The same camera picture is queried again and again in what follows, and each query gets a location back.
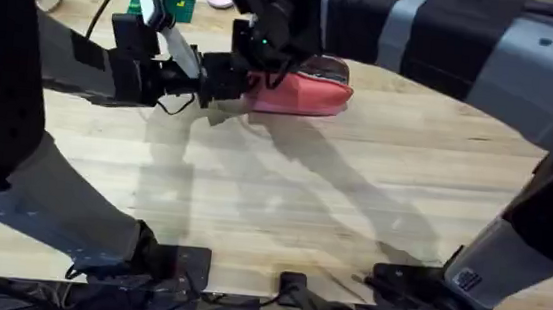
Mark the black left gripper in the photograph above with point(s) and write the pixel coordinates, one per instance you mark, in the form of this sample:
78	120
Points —
137	80

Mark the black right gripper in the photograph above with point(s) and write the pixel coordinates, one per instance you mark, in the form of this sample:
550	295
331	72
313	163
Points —
289	10

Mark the pink soft zip bag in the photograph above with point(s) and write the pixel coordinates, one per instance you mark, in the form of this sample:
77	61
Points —
307	95

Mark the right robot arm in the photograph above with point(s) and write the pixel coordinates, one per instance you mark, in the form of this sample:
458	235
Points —
539	72

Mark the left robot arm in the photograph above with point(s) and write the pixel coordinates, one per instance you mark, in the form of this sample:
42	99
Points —
2	76

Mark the left wrist upright plate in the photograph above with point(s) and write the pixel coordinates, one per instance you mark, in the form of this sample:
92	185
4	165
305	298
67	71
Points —
178	46

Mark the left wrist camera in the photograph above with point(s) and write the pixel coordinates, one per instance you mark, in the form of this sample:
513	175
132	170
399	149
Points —
134	34

